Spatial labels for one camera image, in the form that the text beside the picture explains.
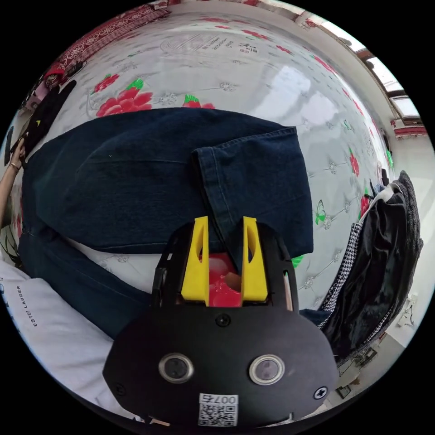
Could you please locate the person's left forearm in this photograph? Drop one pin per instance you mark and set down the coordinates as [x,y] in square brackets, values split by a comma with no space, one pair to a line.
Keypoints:
[7,197]

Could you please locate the window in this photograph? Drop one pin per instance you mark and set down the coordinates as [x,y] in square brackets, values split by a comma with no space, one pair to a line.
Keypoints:
[391,85]

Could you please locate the black garment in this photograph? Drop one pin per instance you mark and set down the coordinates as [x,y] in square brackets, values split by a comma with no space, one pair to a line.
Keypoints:
[56,102]

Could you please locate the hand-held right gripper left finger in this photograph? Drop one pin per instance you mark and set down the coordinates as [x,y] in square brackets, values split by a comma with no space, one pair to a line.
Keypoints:
[195,265]

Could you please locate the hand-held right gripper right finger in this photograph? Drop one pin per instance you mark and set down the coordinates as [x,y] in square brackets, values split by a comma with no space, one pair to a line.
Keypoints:
[255,272]

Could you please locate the dark blue jeans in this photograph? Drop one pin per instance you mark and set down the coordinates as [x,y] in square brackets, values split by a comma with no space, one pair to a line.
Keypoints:
[129,176]

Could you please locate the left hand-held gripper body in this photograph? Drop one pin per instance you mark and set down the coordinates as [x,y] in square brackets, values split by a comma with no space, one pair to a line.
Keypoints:
[29,141]

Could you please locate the bed with flowered white sheet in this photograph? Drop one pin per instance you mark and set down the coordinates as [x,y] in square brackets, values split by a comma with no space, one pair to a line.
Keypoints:
[244,85]

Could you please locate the person's left hand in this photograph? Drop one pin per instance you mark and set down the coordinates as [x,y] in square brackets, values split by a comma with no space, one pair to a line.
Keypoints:
[17,154]

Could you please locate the red patterned quilt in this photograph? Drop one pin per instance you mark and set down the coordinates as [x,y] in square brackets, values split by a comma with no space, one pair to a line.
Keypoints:
[108,30]

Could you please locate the pile of clothes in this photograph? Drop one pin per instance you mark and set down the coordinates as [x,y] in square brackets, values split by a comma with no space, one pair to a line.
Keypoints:
[47,85]
[370,265]

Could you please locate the person's body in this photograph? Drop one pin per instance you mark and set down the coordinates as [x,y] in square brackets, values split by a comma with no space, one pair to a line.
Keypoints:
[57,333]

